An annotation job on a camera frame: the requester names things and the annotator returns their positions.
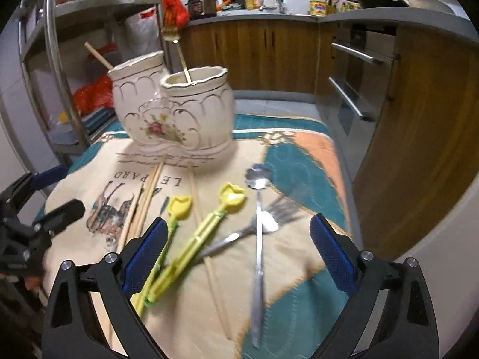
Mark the silver fork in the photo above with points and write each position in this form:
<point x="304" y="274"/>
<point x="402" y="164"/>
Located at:
<point x="228" y="239"/>

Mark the flat orange packet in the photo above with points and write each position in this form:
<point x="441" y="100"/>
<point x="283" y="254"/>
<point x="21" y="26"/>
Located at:
<point x="104" y="49"/>

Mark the wooden kitchen cabinets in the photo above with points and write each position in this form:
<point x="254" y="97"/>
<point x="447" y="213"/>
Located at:
<point x="262" y="56"/>

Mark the printed quilted table mat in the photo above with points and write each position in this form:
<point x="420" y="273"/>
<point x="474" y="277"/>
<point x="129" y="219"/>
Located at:
<point x="292" y="157"/>

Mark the stacked plastic containers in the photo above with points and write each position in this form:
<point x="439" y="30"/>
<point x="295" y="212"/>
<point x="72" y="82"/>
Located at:
<point x="93" y="121"/>

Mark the plain silver spoon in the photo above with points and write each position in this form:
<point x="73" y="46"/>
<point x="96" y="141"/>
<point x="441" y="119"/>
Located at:
<point x="257" y="306"/>

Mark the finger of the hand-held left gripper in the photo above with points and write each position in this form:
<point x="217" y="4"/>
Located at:
<point x="61" y="213"/>
<point x="48" y="177"/>

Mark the amber glass bottles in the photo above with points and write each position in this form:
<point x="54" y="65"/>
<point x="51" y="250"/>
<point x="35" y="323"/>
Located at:
<point x="253" y="0"/>

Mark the yellow plastic object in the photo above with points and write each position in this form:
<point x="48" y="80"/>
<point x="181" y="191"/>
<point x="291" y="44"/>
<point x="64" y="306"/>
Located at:
<point x="63" y="117"/>

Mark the silver flower-shaped spoon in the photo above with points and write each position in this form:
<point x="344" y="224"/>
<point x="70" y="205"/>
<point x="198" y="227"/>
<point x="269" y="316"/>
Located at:
<point x="256" y="176"/>

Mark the hanging red plastic bag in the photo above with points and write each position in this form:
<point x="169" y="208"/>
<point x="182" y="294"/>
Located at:
<point x="173" y="5"/>

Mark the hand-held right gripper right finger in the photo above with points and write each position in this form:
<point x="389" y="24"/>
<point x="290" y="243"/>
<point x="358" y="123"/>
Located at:
<point x="333" y="254"/>

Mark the dark red rice cooker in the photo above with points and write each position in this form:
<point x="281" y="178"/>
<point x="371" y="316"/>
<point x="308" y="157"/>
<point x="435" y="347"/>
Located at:
<point x="201" y="6"/>

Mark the white plastic bag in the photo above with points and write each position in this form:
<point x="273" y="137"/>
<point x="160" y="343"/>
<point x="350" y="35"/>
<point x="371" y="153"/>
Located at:
<point x="142" y="35"/>

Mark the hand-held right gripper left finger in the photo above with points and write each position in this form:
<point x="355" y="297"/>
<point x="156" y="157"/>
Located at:
<point x="146" y="258"/>

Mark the built-in stainless oven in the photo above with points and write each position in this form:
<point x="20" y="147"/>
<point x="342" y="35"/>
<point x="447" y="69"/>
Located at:
<point x="359" y="82"/>

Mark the large orange plastic bag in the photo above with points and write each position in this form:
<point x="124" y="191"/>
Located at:
<point x="93" y="95"/>

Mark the grey kitchen countertop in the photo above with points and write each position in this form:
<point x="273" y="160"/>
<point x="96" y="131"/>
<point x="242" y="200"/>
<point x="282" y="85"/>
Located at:
<point x="411" y="18"/>

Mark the yellow tin can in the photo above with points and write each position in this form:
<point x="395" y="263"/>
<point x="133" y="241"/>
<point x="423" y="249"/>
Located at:
<point x="317" y="7"/>

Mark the wooden chopstick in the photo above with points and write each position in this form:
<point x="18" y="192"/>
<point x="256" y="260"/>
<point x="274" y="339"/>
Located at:
<point x="98" y="56"/>
<point x="140" y="202"/>
<point x="213" y="276"/>
<point x="149" y="198"/>

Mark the yellow tulip-shaped utensil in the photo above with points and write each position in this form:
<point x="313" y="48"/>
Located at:
<point x="232" y="196"/>
<point x="179" y="206"/>

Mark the stainless steel storage rack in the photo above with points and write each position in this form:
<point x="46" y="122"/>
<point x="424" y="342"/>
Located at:
<point x="48" y="45"/>

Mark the cream floral ceramic utensil holder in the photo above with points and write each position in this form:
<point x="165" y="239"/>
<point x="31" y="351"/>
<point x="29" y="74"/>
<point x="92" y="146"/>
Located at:
<point x="202" y="119"/>

